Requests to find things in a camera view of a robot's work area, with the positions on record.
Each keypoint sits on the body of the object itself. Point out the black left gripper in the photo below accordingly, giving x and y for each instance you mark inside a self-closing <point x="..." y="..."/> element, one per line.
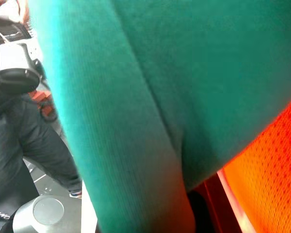
<point x="14" y="81"/>

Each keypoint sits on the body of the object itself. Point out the orange and black device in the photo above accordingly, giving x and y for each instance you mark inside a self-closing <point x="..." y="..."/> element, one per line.
<point x="42" y="102"/>

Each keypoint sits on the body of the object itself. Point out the person in dark grey trousers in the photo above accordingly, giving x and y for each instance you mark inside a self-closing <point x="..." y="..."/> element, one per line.
<point x="17" y="145"/>

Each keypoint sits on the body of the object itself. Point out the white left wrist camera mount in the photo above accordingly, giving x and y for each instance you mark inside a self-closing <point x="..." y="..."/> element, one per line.
<point x="12" y="57"/>

